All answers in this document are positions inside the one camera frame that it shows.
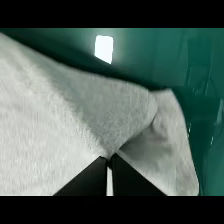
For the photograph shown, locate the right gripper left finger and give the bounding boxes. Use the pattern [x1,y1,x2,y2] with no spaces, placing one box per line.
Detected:
[53,155,108,197]

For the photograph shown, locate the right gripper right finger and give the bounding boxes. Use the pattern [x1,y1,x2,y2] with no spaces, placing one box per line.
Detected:
[111,153,167,197]

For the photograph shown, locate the light grey garment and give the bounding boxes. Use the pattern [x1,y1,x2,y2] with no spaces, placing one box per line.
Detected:
[0,32,201,197]

